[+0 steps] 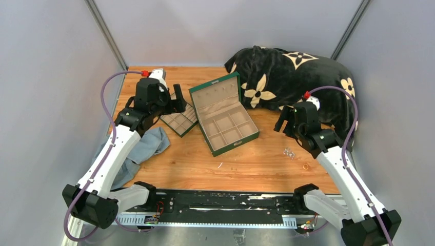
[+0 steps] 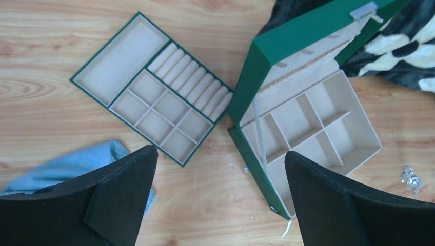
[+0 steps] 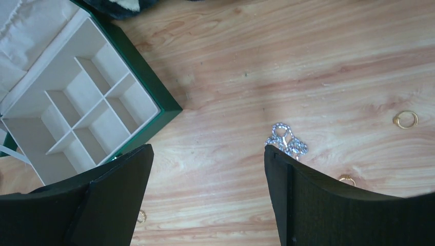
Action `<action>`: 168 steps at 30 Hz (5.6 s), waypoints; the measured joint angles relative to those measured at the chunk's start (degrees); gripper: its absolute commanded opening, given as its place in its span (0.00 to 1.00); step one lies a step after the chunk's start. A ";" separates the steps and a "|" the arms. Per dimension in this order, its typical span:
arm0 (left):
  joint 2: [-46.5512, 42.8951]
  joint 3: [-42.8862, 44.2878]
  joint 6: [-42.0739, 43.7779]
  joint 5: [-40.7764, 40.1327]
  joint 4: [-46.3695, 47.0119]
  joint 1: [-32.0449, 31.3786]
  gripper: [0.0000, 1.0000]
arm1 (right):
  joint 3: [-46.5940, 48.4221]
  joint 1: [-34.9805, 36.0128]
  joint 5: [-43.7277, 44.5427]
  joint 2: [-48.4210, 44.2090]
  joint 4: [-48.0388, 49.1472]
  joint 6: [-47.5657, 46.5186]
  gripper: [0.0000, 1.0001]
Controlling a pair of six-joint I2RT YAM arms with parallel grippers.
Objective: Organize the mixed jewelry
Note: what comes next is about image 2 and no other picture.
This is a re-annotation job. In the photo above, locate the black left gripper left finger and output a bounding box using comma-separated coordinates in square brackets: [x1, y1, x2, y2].
[1, 145, 159, 245]

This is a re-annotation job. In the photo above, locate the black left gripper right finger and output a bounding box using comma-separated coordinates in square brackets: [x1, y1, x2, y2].
[285, 151, 434, 245]

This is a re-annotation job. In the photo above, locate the silver necklace jewelry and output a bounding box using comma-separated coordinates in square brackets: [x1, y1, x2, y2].
[401, 165, 423, 196]

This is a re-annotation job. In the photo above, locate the green jewelry box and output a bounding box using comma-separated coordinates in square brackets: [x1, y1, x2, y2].
[228, 1, 406, 220]

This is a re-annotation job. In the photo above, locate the green jewelry tray insert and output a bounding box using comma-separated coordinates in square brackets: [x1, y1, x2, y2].
[71, 12, 233, 167]

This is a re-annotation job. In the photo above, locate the light blue cloth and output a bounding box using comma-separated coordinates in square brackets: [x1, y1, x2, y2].
[1, 140, 154, 217]

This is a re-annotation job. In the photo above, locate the black floral plush blanket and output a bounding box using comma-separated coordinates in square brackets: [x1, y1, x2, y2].
[257, 0, 435, 94]

